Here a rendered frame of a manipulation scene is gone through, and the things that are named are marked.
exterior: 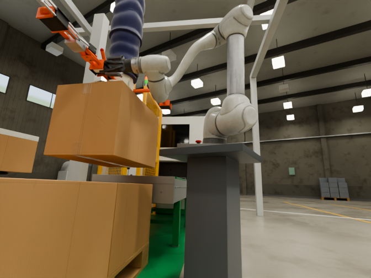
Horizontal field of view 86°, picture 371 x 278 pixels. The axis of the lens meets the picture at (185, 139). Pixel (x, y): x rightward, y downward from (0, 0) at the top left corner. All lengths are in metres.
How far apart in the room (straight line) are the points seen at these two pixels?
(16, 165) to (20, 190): 2.05
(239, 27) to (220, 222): 1.09
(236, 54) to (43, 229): 1.16
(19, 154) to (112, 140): 1.73
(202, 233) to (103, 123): 0.78
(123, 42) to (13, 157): 1.67
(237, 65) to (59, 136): 1.04
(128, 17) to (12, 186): 1.38
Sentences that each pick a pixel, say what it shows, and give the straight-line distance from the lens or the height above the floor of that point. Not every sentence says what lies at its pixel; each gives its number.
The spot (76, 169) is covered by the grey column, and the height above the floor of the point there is 0.70.
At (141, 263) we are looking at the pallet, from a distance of 1.53.
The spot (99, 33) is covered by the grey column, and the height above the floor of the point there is 2.65.
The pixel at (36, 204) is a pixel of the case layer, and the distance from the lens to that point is 0.65.
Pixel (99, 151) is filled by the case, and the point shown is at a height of 0.69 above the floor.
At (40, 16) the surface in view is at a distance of 1.10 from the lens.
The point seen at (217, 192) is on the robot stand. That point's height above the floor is 0.51.
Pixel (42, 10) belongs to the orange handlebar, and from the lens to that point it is 1.09.
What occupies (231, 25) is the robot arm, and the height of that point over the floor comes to 1.46.
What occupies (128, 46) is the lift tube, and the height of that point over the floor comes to 1.48.
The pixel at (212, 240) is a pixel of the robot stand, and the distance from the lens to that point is 1.18.
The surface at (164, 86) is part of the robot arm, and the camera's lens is 1.23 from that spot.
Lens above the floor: 0.54
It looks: 13 degrees up
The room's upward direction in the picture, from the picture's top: 2 degrees clockwise
